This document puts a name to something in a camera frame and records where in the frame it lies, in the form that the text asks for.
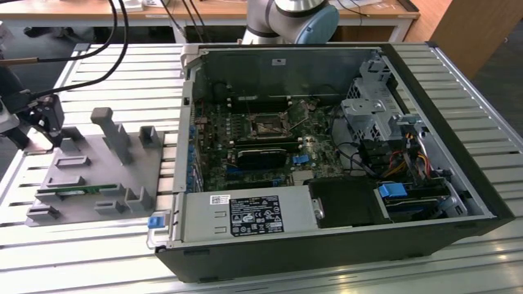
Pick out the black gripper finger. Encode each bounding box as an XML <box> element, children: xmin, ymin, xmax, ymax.
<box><xmin>7</xmin><ymin>122</ymin><xmax>32</xmax><ymax>151</ymax></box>
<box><xmin>29</xmin><ymin>92</ymin><xmax>67</xmax><ymax>145</ymax></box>

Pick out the CPU socket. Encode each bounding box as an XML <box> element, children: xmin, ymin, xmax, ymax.
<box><xmin>249</xmin><ymin>113</ymin><xmax>293</xmax><ymax>138</ymax></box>

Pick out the expansion slot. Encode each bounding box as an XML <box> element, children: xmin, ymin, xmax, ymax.
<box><xmin>227</xmin><ymin>179</ymin><xmax>287</xmax><ymax>190</ymax></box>

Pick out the grey parts rack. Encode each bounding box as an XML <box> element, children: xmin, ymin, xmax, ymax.
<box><xmin>24</xmin><ymin>107</ymin><xmax>167</xmax><ymax>228</ymax></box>

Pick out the green RAM stick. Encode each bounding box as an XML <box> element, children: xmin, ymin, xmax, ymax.
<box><xmin>36</xmin><ymin>183</ymin><xmax>119</xmax><ymax>197</ymax></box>

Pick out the wooden desk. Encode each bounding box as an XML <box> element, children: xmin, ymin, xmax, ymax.
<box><xmin>0</xmin><ymin>0</ymin><xmax>421</xmax><ymax>43</ymax></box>

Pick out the white box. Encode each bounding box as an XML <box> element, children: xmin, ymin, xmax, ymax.
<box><xmin>120</xmin><ymin>0</ymin><xmax>165</xmax><ymax>12</ymax></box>

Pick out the grey power supply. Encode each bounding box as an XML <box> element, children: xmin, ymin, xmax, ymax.
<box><xmin>179</xmin><ymin>190</ymin><xmax>320</xmax><ymax>243</ymax></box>

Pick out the black graphics card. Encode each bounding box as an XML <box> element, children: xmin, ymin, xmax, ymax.
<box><xmin>235</xmin><ymin>147</ymin><xmax>289</xmax><ymax>170</ymax></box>

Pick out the black rating label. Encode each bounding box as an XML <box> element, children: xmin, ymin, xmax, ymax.
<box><xmin>228</xmin><ymin>195</ymin><xmax>285</xmax><ymax>237</ymax></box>

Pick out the metal socket cover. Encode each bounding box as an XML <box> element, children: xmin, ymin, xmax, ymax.
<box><xmin>284</xmin><ymin>98</ymin><xmax>319</xmax><ymax>126</ymax></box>

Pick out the silver chipset heatsink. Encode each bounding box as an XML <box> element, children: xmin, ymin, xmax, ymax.
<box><xmin>292</xmin><ymin>170</ymin><xmax>315</xmax><ymax>185</ymax></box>

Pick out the green motherboard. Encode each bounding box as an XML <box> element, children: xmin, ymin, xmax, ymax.
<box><xmin>188</xmin><ymin>97</ymin><xmax>349</xmax><ymax>192</ymax></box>

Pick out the black plastic shroud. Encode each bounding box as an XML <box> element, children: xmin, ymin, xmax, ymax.
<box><xmin>304</xmin><ymin>176</ymin><xmax>393</xmax><ymax>229</ymax></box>

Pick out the metal disk bay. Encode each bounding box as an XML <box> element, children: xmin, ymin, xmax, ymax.
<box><xmin>340</xmin><ymin>58</ymin><xmax>427</xmax><ymax>145</ymax></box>

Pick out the black open PC case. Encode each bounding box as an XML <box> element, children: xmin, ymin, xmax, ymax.
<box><xmin>145</xmin><ymin>42</ymin><xmax>516</xmax><ymax>284</ymax></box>

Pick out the hard disk in blue carrier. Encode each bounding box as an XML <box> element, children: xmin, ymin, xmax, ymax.
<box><xmin>376</xmin><ymin>179</ymin><xmax>451</xmax><ymax>219</ymax></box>

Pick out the wooden cabinet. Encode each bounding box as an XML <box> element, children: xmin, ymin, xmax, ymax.
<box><xmin>404</xmin><ymin>0</ymin><xmax>523</xmax><ymax>81</ymax></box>

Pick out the thick black cable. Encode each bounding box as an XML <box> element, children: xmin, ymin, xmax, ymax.
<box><xmin>28</xmin><ymin>0</ymin><xmax>132</xmax><ymax>96</ymax></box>
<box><xmin>0</xmin><ymin>0</ymin><xmax>117</xmax><ymax>66</ymax></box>

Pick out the thin dangling cable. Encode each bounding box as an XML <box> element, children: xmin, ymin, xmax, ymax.
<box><xmin>160</xmin><ymin>0</ymin><xmax>213</xmax><ymax>43</ymax></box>

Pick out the black wire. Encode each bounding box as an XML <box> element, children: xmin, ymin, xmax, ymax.
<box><xmin>333</xmin><ymin>141</ymin><xmax>383</xmax><ymax>179</ymax></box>

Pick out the yellow red wire bundle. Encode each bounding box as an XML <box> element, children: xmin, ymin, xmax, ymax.
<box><xmin>383</xmin><ymin>149</ymin><xmax>435</xmax><ymax>180</ymax></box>

